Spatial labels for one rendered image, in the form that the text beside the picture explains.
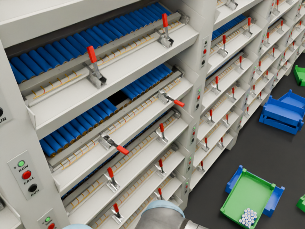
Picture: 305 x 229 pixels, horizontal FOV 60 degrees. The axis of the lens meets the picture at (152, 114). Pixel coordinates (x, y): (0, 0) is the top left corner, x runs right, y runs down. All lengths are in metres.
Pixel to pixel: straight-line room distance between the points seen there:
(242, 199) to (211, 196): 0.19
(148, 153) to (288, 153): 1.46
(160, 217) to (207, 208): 1.18
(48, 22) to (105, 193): 0.57
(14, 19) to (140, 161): 0.66
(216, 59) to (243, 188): 0.92
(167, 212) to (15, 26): 0.45
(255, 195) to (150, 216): 1.25
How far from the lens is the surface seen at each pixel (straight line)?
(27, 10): 0.48
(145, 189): 1.14
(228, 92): 1.67
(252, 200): 1.79
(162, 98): 0.89
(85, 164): 0.72
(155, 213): 0.61
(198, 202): 1.78
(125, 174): 0.93
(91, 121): 0.77
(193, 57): 0.97
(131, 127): 0.80
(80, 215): 0.87
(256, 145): 2.22
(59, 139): 0.73
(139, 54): 0.73
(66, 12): 0.52
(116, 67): 0.68
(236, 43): 1.36
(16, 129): 0.53
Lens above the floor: 1.48
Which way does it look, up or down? 39 degrees down
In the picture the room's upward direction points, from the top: straight up
